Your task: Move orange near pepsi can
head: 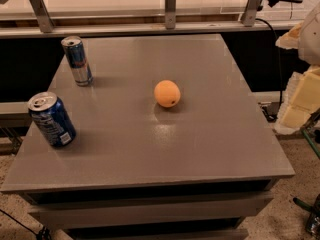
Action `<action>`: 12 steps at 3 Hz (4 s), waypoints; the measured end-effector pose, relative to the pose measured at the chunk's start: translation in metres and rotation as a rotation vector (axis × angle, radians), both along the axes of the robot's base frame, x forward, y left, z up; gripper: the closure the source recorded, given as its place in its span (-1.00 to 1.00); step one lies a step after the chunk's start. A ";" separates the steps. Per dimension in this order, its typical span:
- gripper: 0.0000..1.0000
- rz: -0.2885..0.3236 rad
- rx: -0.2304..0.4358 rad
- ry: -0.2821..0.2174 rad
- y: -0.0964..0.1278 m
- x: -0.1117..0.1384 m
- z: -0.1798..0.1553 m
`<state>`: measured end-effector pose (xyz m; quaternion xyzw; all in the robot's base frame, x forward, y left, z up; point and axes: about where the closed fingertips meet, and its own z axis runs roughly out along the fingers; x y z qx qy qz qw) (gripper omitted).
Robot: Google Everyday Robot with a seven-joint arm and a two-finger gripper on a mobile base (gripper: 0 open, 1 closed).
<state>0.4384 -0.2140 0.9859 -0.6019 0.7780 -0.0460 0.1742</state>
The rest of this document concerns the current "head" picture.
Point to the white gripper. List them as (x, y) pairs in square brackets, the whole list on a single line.
[(310, 39)]

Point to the orange fruit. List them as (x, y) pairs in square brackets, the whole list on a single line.
[(167, 93)]

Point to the red bull can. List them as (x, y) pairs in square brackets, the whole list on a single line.
[(77, 60)]

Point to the blue pepsi can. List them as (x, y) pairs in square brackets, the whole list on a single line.
[(50, 116)]

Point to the grey drawer cabinet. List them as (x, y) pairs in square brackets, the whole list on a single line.
[(140, 171)]

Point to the green tool bottom right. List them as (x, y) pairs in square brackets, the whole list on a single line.
[(313, 222)]

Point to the grey counter shelf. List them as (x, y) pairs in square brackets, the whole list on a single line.
[(120, 17)]

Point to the right metal bracket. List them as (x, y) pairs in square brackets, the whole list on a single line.
[(249, 15)]

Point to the metal bracket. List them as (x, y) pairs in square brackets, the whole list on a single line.
[(42, 16), (170, 14), (249, 15)]

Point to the middle metal bracket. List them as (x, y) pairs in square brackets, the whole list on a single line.
[(170, 14)]

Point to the left metal bracket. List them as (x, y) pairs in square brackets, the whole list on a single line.
[(42, 16)]

